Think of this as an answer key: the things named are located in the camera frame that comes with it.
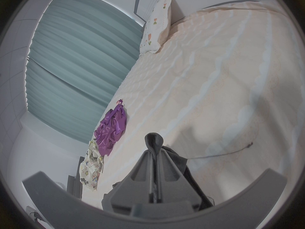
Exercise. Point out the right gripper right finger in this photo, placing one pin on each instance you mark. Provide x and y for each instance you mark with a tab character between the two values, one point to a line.
174	187

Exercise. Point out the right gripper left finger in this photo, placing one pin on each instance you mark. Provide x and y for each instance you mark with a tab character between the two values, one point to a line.
138	187

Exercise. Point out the black T-shirt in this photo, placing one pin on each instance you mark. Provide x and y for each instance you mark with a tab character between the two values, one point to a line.
153	141

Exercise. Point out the bed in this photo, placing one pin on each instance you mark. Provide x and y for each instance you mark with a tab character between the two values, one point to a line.
214	68

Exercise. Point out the white printed pyjama garment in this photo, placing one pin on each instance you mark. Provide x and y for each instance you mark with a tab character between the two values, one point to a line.
91	168

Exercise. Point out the purple satin garment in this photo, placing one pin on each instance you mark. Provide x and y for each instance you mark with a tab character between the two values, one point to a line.
112	130

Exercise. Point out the black chest of drawers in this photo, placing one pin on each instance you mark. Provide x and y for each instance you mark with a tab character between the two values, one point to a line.
74	187

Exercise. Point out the blue-green curtain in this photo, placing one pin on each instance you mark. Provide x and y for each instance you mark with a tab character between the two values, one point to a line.
78	56

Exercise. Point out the white printed pillow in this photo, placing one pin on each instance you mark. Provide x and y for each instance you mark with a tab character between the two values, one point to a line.
157	27

